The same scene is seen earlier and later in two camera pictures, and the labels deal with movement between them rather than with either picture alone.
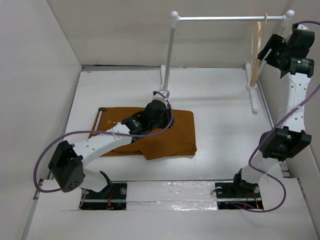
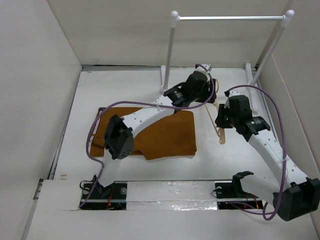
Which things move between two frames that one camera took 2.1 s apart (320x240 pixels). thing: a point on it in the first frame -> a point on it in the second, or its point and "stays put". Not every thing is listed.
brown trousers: [179, 140] stays put
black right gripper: [274, 42] -> [222, 111]
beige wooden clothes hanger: [256, 51] -> [219, 131]
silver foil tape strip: [171, 195] stays put
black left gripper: [168, 116] -> [209, 94]
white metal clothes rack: [165, 80] stays put
